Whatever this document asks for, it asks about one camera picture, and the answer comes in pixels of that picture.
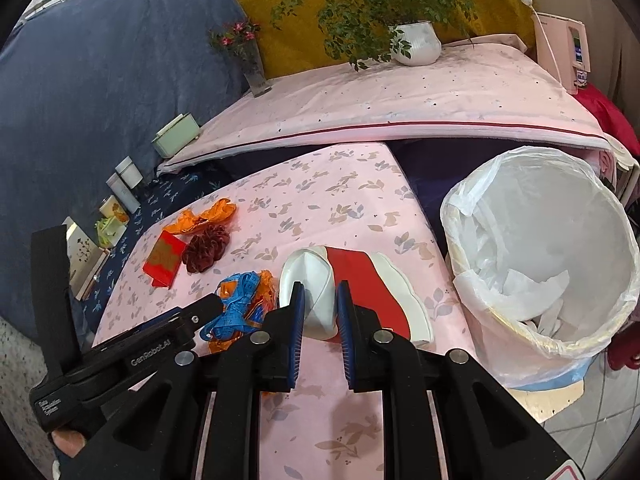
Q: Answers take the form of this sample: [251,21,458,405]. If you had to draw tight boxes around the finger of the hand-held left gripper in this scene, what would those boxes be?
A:
[165,293,225,357]

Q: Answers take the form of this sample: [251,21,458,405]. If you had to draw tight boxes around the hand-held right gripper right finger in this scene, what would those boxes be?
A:
[335,280,576,480]

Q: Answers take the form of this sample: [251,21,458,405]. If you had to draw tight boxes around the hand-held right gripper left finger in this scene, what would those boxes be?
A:
[60,280,307,480]

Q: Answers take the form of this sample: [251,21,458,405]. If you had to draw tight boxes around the blue ribbon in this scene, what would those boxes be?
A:
[200,271,263,341]

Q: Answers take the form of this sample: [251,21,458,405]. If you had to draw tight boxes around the red and white paper cup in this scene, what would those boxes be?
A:
[279,245,435,346]

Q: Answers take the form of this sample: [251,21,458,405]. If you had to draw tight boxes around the white cloth gloves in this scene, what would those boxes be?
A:
[530,305,568,341]

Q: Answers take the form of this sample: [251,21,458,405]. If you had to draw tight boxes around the bin with white plastic liner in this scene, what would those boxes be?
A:
[440,145,640,391]

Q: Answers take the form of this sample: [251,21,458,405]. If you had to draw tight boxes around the person's left hand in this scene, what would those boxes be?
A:
[50,427,88,461]

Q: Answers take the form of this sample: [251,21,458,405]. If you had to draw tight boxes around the red and gold packet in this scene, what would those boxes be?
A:
[142,237,187,288]

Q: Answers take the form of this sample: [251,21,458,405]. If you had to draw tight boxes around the reddish hair scrunchie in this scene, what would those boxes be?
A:
[181,224,232,275]

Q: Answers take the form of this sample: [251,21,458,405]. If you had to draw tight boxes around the orange plastic wrapper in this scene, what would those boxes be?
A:
[164,199,237,236]

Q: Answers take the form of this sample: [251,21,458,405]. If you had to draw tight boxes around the framed pressed-flower picture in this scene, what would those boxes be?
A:
[62,217,111,301]

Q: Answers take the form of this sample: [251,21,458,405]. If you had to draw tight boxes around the small yellow-green box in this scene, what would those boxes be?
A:
[95,216,128,248]

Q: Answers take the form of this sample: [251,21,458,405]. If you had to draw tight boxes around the navy leaf-print cloth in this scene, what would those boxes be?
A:
[75,167,231,306]

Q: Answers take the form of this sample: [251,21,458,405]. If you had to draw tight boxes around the pink floral tablecloth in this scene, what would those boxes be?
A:
[60,142,511,480]

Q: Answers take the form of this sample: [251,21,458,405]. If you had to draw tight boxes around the small leaf-print box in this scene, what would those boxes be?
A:
[98,197,130,223]

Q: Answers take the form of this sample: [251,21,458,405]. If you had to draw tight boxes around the tall grey bottle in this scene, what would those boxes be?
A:
[106,174,141,213]

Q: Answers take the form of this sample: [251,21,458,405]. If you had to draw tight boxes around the grey and white jar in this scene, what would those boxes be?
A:
[115,156,143,188]

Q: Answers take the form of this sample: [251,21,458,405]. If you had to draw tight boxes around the pale green lidded box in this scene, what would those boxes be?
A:
[151,113,202,158]

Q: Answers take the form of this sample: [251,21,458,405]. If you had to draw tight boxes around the beige stool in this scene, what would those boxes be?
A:
[512,377,586,423]

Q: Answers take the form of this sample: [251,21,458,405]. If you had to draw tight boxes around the pale pink quilt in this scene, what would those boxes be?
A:
[157,34,626,176]

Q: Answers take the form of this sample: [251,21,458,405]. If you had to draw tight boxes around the blue hanging blanket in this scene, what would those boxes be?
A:
[0,0,251,341]

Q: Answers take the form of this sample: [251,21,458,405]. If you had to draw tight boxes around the glass vase with pink flowers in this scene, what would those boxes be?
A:
[209,20,273,98]

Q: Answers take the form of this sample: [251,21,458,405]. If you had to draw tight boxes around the green plant in white pot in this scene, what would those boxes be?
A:
[270,0,493,72]

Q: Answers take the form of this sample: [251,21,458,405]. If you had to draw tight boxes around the red cloth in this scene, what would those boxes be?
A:
[577,84,640,156]

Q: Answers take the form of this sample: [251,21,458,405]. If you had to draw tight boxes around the pink water dispenser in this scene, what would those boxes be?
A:
[532,11,592,95]

